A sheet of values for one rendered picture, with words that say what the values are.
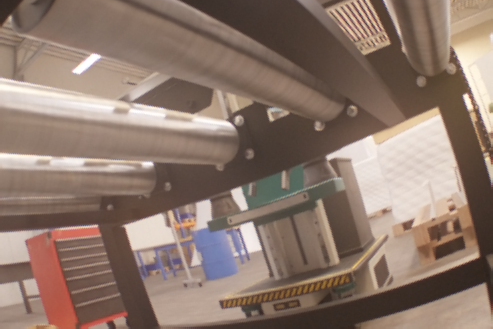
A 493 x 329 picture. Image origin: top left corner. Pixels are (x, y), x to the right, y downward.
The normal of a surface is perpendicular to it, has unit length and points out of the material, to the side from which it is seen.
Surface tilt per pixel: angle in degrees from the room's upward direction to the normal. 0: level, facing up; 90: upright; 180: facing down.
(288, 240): 90
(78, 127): 121
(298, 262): 90
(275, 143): 90
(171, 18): 132
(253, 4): 180
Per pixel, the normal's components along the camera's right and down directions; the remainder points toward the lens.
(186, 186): -0.44, -0.07
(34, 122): 0.88, 0.17
